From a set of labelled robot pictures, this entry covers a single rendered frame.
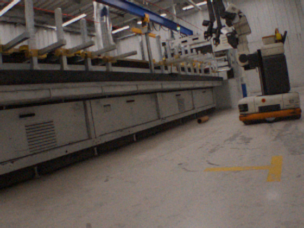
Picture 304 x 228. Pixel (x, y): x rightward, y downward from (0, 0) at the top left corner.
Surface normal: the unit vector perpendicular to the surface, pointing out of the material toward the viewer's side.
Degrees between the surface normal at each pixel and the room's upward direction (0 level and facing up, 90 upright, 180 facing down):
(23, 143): 90
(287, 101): 90
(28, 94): 90
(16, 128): 90
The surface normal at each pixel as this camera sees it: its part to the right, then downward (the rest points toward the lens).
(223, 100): -0.49, 0.12
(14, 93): 0.86, -0.11
